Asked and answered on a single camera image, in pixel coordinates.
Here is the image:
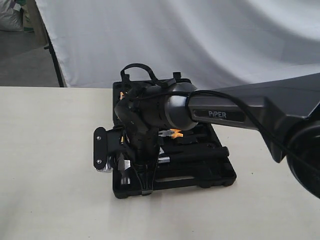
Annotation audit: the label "green printed bag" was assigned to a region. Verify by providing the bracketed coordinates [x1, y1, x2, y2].
[21, 4, 34, 33]

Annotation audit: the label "orange utility knife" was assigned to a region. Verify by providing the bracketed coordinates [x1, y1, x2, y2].
[119, 92, 125, 100]

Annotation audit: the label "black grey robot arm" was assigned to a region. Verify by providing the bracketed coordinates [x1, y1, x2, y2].
[114, 73, 320, 197]

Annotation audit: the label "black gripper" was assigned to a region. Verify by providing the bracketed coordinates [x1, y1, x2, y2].
[122, 129, 160, 195]

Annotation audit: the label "white backdrop cloth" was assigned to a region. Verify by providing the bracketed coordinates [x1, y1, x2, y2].
[36, 0, 320, 89]

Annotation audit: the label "white sack in background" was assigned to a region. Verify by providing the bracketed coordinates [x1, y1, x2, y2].
[0, 0, 23, 32]

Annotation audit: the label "steel claw hammer black grip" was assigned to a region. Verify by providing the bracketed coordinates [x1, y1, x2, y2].
[112, 144, 237, 195]

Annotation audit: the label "black plastic tool case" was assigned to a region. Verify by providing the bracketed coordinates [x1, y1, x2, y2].
[111, 71, 237, 200]

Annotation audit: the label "black backdrop stand pole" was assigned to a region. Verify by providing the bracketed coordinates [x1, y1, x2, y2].
[35, 0, 66, 88]

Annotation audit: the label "orange handled pliers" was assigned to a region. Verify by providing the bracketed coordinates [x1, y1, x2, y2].
[158, 128, 184, 139]

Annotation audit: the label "wooden cabinet in background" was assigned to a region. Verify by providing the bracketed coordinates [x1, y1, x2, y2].
[26, 0, 48, 46]

